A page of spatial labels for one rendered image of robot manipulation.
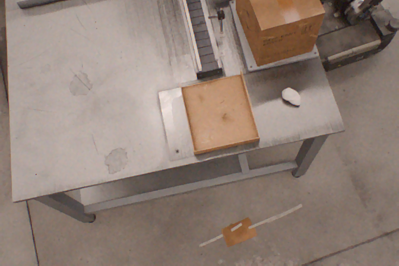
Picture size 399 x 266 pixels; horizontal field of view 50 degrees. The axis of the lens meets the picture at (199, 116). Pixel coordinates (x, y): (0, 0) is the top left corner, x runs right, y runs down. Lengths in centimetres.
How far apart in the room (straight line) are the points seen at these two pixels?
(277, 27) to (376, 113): 131
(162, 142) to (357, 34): 144
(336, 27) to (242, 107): 110
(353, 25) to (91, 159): 171
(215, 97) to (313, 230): 106
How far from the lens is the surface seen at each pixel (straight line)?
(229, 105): 174
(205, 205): 248
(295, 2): 165
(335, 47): 263
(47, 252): 264
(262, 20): 160
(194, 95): 177
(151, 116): 176
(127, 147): 173
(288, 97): 174
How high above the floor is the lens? 243
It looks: 68 degrees down
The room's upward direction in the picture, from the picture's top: 10 degrees counter-clockwise
